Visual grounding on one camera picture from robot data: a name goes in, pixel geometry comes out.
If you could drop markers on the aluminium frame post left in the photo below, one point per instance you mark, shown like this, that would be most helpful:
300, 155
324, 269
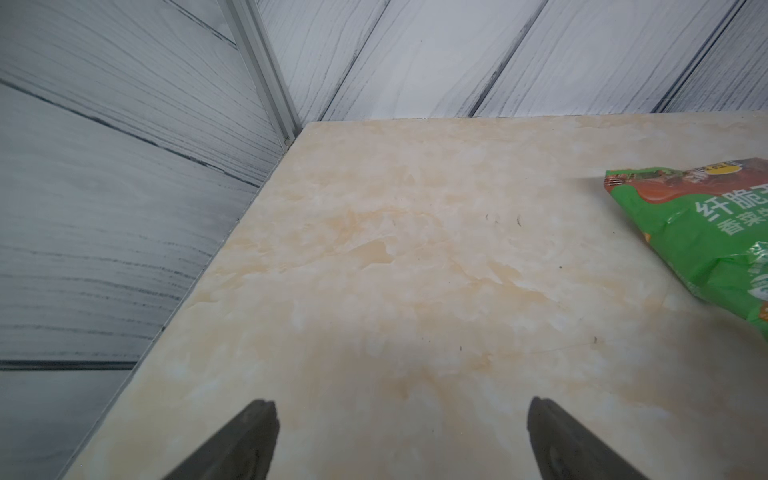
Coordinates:
253, 43

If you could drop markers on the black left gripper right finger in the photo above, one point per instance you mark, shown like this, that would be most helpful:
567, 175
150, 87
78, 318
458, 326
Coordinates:
566, 449

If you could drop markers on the green corn chips bag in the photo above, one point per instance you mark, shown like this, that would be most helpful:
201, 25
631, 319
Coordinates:
709, 225

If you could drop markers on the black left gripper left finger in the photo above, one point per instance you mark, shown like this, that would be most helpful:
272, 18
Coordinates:
242, 449

